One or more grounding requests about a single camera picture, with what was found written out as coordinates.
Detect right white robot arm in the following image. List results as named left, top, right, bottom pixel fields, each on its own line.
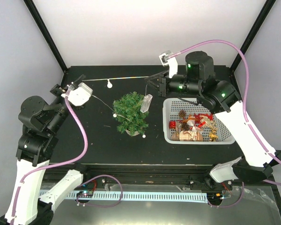
left=145, top=51, right=281, bottom=189

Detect brown pine cone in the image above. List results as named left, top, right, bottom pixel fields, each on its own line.
left=178, top=110, right=186, bottom=119

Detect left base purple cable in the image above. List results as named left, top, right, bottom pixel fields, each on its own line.
left=75, top=174, right=123, bottom=208

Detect small green christmas tree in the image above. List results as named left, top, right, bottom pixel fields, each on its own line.
left=113, top=92, right=149, bottom=136

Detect black frame post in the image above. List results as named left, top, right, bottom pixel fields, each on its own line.
left=23, top=0, right=68, bottom=73
left=229, top=0, right=277, bottom=70

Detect white bulb light string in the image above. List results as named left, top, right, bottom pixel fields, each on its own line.
left=81, top=75, right=154, bottom=139

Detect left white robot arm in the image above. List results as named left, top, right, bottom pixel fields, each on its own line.
left=0, top=75, right=93, bottom=225

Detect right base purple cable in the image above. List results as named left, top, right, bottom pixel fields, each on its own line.
left=207, top=181, right=245, bottom=209

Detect right black frame post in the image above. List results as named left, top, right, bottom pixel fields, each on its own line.
left=229, top=0, right=277, bottom=70

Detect dark pine cone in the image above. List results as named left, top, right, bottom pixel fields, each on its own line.
left=181, top=122, right=190, bottom=131

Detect left black frame post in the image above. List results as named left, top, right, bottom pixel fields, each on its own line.
left=23, top=0, right=68, bottom=73

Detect red gift box ornament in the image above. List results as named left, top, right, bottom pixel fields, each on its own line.
left=169, top=121, right=177, bottom=129

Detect beige fabric sack ornament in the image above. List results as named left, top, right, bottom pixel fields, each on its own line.
left=171, top=130, right=203, bottom=142

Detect gold bow ornament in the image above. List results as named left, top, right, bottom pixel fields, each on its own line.
left=209, top=122, right=218, bottom=142

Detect white perforated plastic basket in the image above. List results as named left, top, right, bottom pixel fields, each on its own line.
left=163, top=98, right=235, bottom=145

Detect white slotted cable duct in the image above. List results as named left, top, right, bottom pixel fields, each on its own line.
left=38, top=189, right=208, bottom=204

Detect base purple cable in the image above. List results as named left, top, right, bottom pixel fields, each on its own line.
left=75, top=174, right=123, bottom=208
left=207, top=181, right=245, bottom=209

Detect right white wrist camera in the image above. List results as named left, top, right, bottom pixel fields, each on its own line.
left=159, top=50, right=178, bottom=78

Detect red white ribbon ornaments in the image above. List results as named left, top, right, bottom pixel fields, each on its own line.
left=186, top=113, right=215, bottom=129

